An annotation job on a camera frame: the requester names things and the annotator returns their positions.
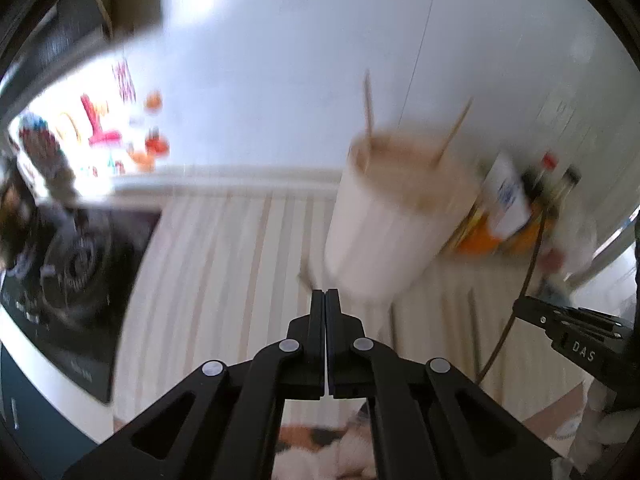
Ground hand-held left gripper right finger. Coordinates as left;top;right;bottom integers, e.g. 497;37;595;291
326;289;562;480

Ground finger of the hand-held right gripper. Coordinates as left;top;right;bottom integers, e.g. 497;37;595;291
512;296;568;337

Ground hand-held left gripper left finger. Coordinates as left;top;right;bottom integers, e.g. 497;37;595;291
62;290;327;480

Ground white utensil holder cup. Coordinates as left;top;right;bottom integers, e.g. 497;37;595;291
322;130;483;307

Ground calico cat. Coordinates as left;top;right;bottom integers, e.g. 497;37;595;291
272;400;381;480

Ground white labelled bottle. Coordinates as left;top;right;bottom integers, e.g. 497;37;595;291
482;152;533;238

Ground dark sauce bottle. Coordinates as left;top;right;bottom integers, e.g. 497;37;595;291
547;169;582;216

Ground red capped dark bottle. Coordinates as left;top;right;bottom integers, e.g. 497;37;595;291
520;152;560;206

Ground black gas stove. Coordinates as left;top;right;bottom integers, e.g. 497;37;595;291
0;200;163;406

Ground teal cabinet front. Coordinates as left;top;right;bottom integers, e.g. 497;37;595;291
0;342;101;466

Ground dark cooking pot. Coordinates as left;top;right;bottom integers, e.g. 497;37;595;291
0;155;76;281

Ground range hood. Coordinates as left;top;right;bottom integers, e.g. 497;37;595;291
10;0;168;91

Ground brown cable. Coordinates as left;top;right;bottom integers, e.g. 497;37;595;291
477;205;547;383

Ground colourful wall stickers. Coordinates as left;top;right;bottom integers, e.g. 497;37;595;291
10;57;173;178

